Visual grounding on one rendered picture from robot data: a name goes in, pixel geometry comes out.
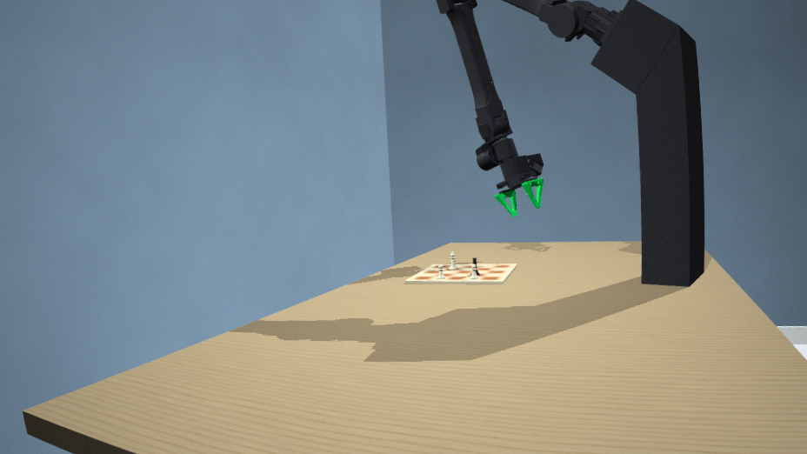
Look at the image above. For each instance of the brown and cream chessboard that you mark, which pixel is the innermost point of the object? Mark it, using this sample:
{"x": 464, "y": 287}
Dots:
{"x": 489, "y": 274}

